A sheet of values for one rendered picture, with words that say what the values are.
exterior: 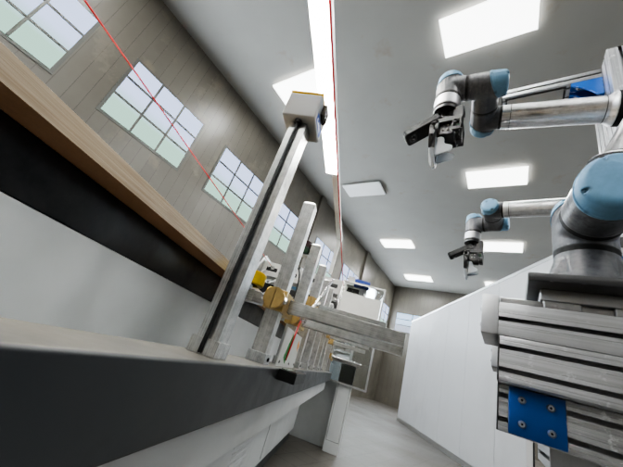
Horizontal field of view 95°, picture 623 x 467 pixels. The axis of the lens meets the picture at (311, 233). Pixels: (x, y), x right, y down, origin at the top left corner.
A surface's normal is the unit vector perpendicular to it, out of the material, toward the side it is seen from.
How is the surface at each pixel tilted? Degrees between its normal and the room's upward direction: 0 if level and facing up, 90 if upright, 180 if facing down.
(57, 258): 90
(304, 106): 90
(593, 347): 90
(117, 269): 90
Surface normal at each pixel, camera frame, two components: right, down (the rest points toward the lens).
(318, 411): -0.11, -0.44
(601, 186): -0.46, -0.39
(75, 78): 0.82, 0.01
